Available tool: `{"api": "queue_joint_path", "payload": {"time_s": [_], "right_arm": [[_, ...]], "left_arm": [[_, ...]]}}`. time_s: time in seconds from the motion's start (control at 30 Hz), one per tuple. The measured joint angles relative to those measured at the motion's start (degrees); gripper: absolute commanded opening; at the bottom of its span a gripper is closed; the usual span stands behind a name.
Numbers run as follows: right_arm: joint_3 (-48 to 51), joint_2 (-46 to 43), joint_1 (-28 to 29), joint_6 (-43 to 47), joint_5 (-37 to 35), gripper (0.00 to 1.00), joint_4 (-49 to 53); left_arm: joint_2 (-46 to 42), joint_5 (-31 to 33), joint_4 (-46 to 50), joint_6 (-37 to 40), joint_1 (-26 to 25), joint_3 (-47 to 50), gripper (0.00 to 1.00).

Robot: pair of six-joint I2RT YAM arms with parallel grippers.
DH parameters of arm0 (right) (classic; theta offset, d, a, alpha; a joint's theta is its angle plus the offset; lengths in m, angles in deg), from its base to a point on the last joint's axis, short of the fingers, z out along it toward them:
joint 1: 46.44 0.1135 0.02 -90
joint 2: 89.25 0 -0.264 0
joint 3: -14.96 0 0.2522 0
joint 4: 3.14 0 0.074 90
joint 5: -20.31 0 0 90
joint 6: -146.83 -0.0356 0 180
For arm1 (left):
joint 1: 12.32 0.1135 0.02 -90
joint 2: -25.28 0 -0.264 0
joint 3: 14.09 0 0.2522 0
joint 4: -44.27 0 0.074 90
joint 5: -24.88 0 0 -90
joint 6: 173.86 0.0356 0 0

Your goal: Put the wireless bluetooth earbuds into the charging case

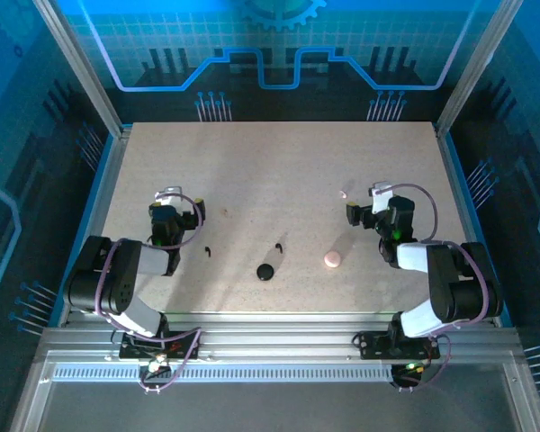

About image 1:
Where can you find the grey metal shelf panel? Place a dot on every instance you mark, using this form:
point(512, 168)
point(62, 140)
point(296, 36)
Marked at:
point(270, 409)

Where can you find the aluminium frame post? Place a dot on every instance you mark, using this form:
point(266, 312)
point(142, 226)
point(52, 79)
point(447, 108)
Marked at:
point(477, 67)
point(78, 67)

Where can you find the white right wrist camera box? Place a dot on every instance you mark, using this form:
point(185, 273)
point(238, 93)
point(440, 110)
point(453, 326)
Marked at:
point(380, 198)

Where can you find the small LED controller board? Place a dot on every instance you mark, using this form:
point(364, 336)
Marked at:
point(411, 368)
point(155, 365)

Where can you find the black round earbud charging case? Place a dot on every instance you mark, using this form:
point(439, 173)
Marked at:
point(265, 273)

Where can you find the pink round earbud charging case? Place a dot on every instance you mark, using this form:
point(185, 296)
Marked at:
point(332, 260)

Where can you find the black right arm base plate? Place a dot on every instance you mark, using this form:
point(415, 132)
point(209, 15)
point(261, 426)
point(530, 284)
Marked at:
point(373, 346)

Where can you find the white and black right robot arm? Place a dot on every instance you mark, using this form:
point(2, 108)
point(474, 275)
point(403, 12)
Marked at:
point(459, 288)

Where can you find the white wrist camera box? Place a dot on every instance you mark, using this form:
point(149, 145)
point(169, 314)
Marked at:
point(168, 194)
point(380, 198)

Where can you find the aluminium table side rail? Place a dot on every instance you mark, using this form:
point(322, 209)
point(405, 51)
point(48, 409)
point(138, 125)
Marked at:
point(123, 132)

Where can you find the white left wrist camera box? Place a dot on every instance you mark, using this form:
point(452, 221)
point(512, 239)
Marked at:
point(168, 194)

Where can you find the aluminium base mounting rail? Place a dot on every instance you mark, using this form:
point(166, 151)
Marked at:
point(274, 333)

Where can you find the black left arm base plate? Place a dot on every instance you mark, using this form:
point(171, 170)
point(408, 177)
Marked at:
point(182, 337)

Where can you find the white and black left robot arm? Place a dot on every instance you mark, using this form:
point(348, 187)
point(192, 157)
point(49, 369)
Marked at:
point(117, 279)

